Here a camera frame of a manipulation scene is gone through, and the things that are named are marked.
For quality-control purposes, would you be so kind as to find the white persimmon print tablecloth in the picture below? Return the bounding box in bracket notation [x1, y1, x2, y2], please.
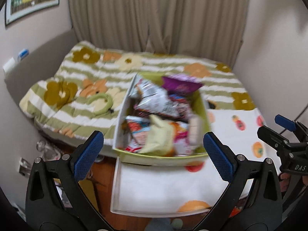
[110, 109, 281, 218]

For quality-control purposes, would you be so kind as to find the floral striped green blanket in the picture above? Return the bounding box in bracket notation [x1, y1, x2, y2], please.
[19, 41, 255, 146]

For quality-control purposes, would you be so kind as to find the green plush ring toy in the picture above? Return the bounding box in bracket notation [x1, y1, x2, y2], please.
[88, 93, 113, 115]

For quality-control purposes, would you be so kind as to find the white wall switch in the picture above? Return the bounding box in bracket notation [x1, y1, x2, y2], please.
[3, 57, 16, 74]

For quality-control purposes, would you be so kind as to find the beige curtain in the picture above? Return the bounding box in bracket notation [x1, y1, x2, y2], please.
[68, 0, 249, 66]

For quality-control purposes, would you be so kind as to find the cream yellow snack pack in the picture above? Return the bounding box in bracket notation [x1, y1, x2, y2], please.
[139, 114, 175, 157]

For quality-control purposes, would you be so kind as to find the purple snack bag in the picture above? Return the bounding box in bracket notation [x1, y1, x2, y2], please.
[162, 74, 203, 95]

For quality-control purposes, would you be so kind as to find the black cable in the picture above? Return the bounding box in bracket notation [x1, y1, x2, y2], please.
[279, 105, 308, 135]

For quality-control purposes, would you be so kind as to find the Sponge Crunch chocolate snack bag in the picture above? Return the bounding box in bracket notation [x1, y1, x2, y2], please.
[169, 94, 193, 122]

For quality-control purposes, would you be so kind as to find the grey bed headboard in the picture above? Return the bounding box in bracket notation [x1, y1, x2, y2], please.
[4, 29, 78, 104]

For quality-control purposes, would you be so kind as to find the person's right hand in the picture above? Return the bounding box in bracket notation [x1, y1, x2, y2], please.
[279, 172, 308, 193]

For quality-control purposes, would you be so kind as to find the grey Oishi corn snack bag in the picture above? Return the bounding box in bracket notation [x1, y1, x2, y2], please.
[134, 79, 180, 119]

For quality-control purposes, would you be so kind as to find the colourful blue snack bag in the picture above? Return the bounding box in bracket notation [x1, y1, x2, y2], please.
[125, 116, 150, 153]

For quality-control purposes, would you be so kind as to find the pink white snack bag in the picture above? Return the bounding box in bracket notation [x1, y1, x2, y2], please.
[171, 121, 193, 156]

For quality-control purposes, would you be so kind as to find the blue white object on headboard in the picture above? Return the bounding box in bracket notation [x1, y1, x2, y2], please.
[18, 49, 29, 61]

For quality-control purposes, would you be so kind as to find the green cardboard box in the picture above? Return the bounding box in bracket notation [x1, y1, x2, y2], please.
[113, 73, 210, 166]

